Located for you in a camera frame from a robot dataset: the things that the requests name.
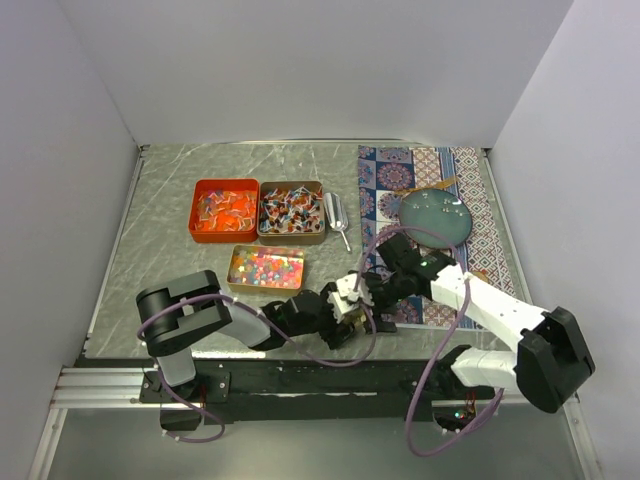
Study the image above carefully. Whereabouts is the gold jar lid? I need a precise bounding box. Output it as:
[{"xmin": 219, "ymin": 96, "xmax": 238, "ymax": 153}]
[{"xmin": 349, "ymin": 312, "xmax": 366, "ymax": 329}]

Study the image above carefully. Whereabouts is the gold tin of star candies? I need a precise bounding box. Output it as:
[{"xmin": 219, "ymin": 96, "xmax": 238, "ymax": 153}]
[{"xmin": 226, "ymin": 245, "xmax": 305, "ymax": 296}]

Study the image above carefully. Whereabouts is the silver metal scoop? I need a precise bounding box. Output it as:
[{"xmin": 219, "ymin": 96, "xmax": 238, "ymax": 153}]
[{"xmin": 323, "ymin": 192, "xmax": 352, "ymax": 253}]

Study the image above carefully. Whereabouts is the beige tin of small lollipops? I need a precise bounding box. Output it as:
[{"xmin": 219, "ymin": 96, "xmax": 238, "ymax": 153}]
[{"xmin": 257, "ymin": 180, "xmax": 326, "ymax": 246}]

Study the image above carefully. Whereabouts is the orange tin of lollipops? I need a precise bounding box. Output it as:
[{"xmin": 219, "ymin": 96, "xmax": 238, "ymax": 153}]
[{"xmin": 188, "ymin": 178, "xmax": 260, "ymax": 243}]

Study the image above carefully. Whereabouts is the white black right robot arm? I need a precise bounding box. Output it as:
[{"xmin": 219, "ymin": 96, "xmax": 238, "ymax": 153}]
[{"xmin": 363, "ymin": 233, "xmax": 595, "ymax": 413}]

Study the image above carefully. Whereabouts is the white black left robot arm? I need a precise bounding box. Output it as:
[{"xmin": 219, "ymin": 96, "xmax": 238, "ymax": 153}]
[{"xmin": 136, "ymin": 270, "xmax": 362, "ymax": 402}]

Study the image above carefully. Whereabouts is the teal ceramic plate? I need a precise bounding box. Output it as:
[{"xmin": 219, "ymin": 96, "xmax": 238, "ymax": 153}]
[{"xmin": 398, "ymin": 189, "xmax": 473, "ymax": 249}]

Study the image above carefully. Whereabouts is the patterned blue placemat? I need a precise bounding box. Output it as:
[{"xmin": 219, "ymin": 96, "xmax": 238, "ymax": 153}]
[{"xmin": 358, "ymin": 146, "xmax": 522, "ymax": 296}]

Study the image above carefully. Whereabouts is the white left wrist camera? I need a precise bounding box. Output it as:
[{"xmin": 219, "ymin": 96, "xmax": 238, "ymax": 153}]
[{"xmin": 327, "ymin": 291, "xmax": 360, "ymax": 324}]

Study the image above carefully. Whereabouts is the black aluminium mounting rail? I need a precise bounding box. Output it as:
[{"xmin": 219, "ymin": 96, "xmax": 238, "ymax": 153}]
[{"xmin": 49, "ymin": 357, "xmax": 581, "ymax": 436}]

